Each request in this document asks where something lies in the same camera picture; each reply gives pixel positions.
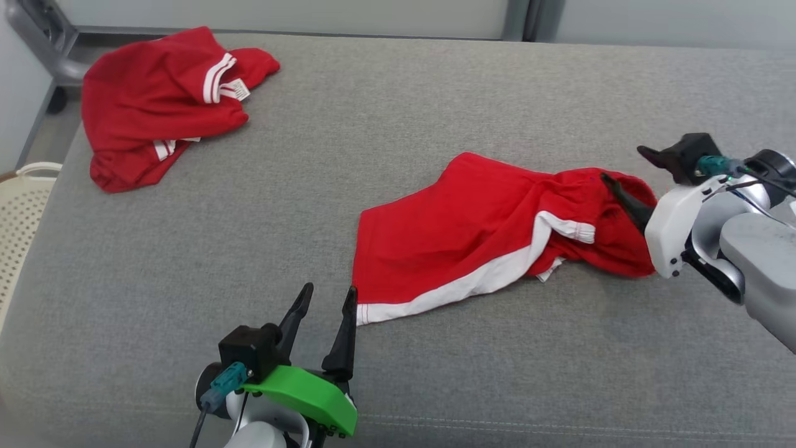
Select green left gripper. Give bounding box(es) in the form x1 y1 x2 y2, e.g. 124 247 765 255
241 283 359 448

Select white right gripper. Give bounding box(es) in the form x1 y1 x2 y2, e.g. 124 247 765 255
600 142 727 279

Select red shorts with white trim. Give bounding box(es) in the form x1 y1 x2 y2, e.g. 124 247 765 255
352 152 659 325

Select red shirt with white sleeves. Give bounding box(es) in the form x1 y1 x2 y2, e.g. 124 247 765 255
81 26 280 194

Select cream perforated laundry basket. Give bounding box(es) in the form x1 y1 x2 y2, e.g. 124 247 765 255
0 162 63 337

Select grey metal wheeled stand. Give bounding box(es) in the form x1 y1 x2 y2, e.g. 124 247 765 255
5 0 88 114

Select black cable with teal plug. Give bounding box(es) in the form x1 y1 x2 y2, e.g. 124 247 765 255
188 362 251 448
696 156 796 215

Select grey partition post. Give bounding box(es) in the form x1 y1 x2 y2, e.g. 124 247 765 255
502 0 530 41
527 0 565 43

